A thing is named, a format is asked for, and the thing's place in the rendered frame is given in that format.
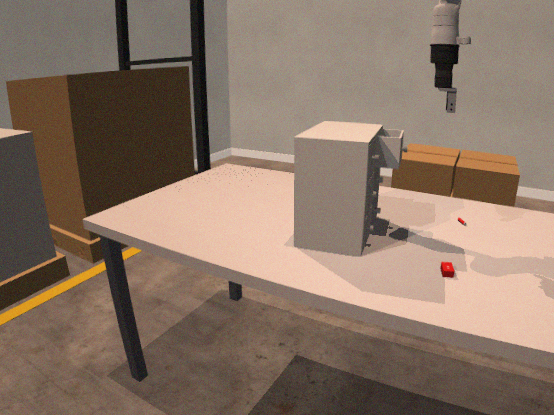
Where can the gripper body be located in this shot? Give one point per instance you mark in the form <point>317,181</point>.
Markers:
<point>445,42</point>

